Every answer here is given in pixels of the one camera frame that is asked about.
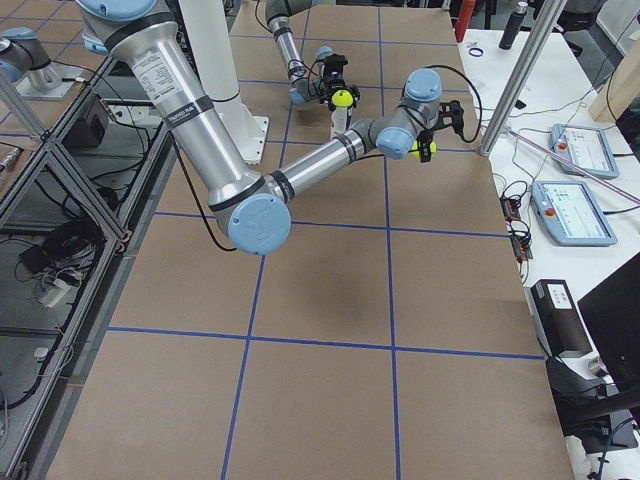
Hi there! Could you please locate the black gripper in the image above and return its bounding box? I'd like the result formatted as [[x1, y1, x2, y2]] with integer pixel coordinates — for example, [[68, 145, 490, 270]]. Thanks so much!
[[318, 67, 360, 111], [417, 130, 434, 163]]

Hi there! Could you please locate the yellow Wilson tennis ball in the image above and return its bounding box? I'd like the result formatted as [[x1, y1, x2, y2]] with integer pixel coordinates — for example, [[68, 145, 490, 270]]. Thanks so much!
[[331, 89, 354, 108]]

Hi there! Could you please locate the clear tennis ball can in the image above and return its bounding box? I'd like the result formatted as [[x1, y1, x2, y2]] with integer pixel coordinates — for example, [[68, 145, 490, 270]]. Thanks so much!
[[330, 104, 353, 138]]

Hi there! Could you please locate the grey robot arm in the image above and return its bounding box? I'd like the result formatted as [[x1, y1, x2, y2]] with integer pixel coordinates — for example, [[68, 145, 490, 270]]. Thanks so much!
[[265, 0, 360, 111], [78, 1, 442, 255]]

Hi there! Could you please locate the metal reacher grabber stick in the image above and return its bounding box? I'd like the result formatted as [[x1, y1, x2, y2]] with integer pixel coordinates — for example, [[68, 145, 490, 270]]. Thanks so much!
[[502, 127, 640, 205]]

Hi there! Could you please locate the black water bottle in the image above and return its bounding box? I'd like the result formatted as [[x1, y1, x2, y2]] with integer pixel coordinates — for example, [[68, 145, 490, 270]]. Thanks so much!
[[498, 1, 528, 50]]

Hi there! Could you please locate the near blue teach pendant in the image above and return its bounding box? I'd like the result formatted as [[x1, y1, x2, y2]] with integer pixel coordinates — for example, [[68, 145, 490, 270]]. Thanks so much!
[[531, 181, 618, 247]]

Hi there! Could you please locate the blue teach pendant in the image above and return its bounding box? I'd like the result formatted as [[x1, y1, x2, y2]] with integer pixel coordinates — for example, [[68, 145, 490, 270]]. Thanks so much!
[[550, 123, 619, 180], [531, 181, 618, 247]]

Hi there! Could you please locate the far blue teach pendant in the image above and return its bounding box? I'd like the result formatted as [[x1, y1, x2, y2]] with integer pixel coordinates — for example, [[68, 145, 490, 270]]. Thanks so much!
[[550, 123, 619, 180]]

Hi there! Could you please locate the black box with label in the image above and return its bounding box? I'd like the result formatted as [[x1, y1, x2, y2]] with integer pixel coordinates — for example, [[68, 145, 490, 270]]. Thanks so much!
[[530, 279, 593, 358]]

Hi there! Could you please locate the black monitor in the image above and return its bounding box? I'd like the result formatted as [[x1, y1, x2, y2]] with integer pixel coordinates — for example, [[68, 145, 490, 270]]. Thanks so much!
[[578, 254, 639, 388]]

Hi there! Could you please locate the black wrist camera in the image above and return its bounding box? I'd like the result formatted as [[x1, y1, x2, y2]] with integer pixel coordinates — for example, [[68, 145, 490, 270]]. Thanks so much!
[[433, 100, 464, 137], [323, 54, 348, 75]]

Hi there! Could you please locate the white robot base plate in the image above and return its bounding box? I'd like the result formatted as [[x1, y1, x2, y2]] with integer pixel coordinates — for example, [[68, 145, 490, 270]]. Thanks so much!
[[236, 105, 270, 166]]

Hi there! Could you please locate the aluminium frame post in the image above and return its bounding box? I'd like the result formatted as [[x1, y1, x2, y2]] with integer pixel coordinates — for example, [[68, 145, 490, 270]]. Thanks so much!
[[479, 0, 567, 157]]

